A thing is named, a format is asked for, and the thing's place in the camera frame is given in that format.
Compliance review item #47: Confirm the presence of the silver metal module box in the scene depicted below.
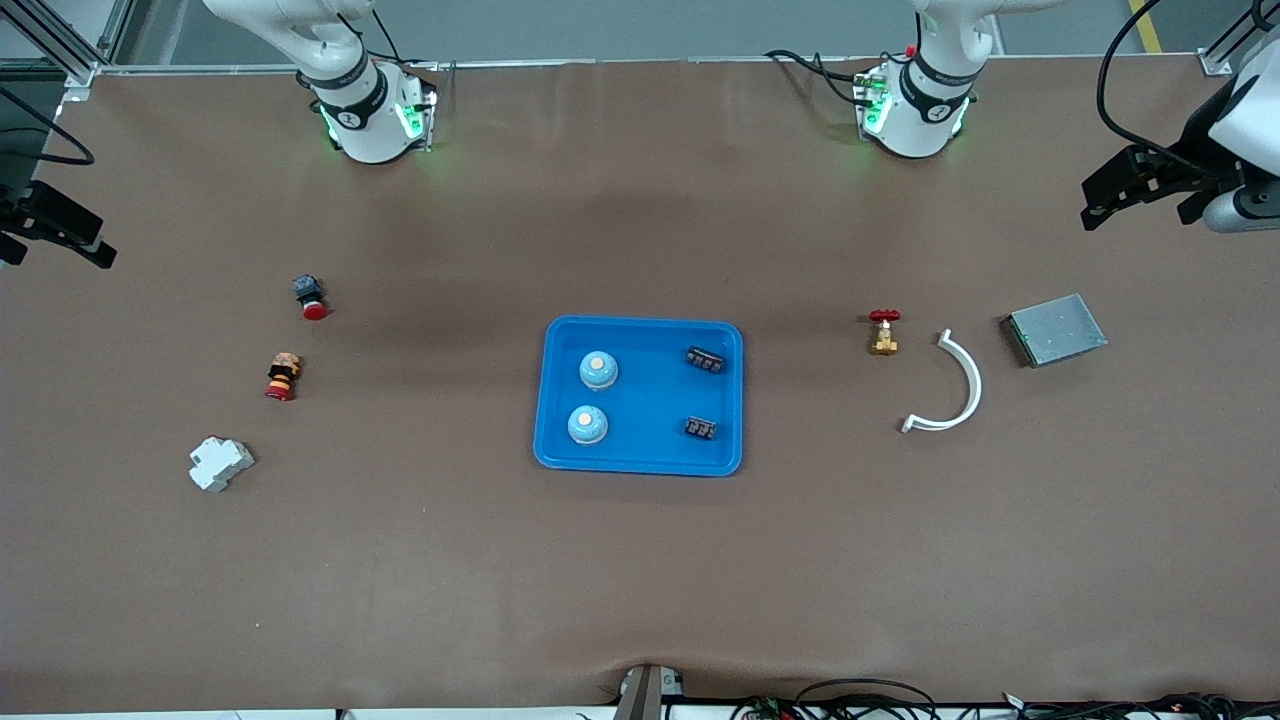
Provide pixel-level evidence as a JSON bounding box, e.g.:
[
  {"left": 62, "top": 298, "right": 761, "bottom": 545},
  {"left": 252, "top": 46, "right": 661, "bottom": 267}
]
[{"left": 1001, "top": 293, "right": 1109, "bottom": 369}]

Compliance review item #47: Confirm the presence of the red emergency button, orange-black body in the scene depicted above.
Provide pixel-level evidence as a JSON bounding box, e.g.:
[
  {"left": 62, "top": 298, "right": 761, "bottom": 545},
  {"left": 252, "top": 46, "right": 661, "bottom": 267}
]
[{"left": 264, "top": 352, "right": 303, "bottom": 402}]

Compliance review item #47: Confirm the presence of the white circuit breaker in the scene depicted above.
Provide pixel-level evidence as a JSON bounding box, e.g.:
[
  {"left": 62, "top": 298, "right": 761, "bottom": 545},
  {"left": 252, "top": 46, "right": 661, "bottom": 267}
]
[{"left": 188, "top": 436, "right": 256, "bottom": 493}]

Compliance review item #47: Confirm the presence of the blue plastic tray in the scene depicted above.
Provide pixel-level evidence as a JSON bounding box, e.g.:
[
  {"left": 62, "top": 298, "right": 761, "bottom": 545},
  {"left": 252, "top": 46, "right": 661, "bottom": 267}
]
[{"left": 533, "top": 316, "right": 744, "bottom": 477}]

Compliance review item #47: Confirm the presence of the metal table clamp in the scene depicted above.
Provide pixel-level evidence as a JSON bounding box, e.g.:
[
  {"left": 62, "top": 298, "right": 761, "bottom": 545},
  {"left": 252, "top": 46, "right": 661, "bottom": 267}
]
[{"left": 612, "top": 663, "right": 686, "bottom": 720}]

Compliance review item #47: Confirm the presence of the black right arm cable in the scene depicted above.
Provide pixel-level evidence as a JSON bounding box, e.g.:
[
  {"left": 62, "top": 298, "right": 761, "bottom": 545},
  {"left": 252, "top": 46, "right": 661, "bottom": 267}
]
[{"left": 0, "top": 85, "right": 96, "bottom": 167}]

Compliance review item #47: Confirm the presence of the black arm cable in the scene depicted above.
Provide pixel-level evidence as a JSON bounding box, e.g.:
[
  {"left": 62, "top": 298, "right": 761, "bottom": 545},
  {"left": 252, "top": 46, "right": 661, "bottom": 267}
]
[
  {"left": 1096, "top": 0, "right": 1206, "bottom": 169},
  {"left": 0, "top": 85, "right": 96, "bottom": 167}
]

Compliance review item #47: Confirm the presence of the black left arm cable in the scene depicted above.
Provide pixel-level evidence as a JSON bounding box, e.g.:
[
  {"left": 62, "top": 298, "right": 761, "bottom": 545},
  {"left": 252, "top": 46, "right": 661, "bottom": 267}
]
[{"left": 1096, "top": 0, "right": 1206, "bottom": 169}]

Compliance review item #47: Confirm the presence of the aluminium frame post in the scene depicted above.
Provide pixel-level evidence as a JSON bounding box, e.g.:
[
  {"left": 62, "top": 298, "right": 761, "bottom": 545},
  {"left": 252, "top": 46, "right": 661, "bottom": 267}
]
[
  {"left": 0, "top": 0, "right": 101, "bottom": 87},
  {"left": 1200, "top": 0, "right": 1280, "bottom": 77}
]

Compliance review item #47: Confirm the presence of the white curved plastic bracket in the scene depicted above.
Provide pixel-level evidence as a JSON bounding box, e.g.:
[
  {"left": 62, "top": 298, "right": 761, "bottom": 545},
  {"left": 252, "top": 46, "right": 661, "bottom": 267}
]
[{"left": 901, "top": 329, "right": 983, "bottom": 434}]

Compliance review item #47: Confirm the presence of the black base cable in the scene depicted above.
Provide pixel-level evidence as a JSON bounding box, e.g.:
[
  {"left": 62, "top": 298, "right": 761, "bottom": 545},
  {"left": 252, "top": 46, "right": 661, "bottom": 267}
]
[{"left": 765, "top": 48, "right": 876, "bottom": 109}]

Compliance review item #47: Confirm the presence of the black cable bundle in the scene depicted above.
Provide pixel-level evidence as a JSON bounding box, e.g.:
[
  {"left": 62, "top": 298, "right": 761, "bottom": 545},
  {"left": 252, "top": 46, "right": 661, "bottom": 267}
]
[{"left": 1000, "top": 692, "right": 1280, "bottom": 720}]

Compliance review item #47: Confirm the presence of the black looped cable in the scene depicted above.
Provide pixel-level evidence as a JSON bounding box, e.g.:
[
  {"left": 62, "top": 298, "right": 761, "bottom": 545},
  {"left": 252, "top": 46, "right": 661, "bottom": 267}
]
[{"left": 795, "top": 679, "right": 938, "bottom": 720}]

